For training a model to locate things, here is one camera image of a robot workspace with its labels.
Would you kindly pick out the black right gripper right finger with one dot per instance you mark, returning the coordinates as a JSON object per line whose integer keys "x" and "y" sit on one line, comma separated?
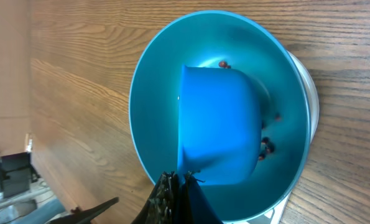
{"x": 194, "y": 207}

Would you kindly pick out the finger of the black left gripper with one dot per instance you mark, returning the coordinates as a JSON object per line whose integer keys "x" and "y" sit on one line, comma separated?
{"x": 85, "y": 216}

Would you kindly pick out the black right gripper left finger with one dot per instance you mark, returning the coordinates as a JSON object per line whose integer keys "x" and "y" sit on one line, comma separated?
{"x": 162, "y": 202}

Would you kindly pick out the blue plastic measuring scoop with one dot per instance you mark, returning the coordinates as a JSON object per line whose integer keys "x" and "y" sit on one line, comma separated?
{"x": 219, "y": 125}

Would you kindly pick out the white digital kitchen scale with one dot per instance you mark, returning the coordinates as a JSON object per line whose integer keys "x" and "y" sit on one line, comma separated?
{"x": 273, "y": 215}

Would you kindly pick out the teal plastic bowl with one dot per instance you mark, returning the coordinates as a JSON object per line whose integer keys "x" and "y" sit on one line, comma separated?
{"x": 203, "y": 39}

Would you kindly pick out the grey background equipment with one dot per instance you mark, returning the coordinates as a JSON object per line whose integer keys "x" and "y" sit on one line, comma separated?
{"x": 24, "y": 195}

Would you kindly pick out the red adzuki beans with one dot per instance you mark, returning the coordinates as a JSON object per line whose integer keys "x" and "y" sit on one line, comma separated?
{"x": 266, "y": 143}

